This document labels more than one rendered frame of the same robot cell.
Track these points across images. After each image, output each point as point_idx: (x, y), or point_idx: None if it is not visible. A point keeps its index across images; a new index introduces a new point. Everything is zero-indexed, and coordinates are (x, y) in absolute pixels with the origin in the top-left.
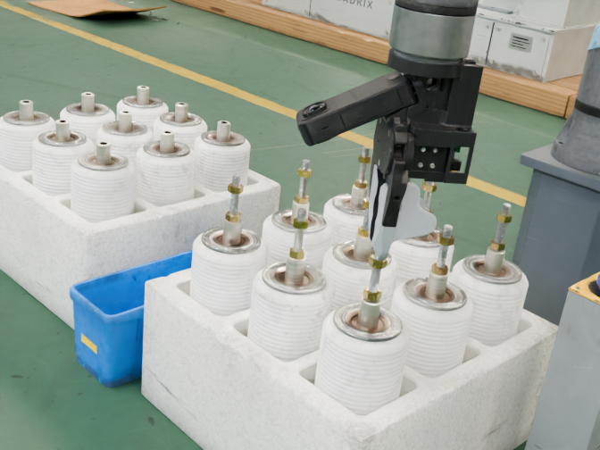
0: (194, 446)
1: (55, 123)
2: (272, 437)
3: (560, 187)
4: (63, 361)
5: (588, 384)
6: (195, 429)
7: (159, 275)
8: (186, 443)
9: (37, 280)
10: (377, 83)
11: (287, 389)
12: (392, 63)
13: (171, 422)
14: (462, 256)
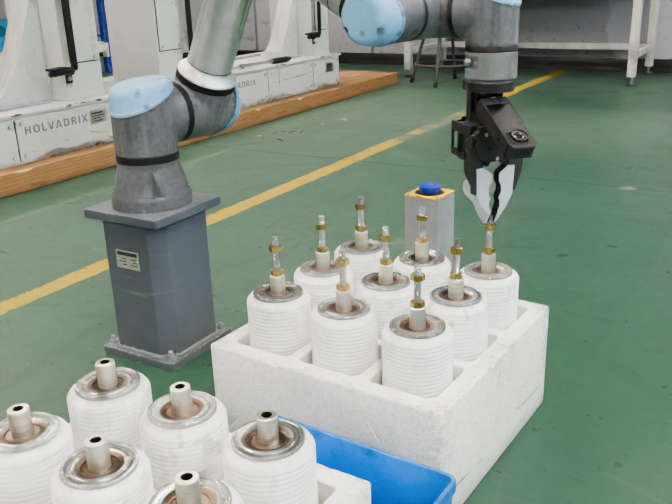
0: (484, 482)
1: (193, 484)
2: (519, 379)
3: (181, 227)
4: None
5: (449, 241)
6: (481, 468)
7: None
8: (483, 487)
9: None
10: (497, 108)
11: (525, 332)
12: (508, 89)
13: (465, 502)
14: (49, 388)
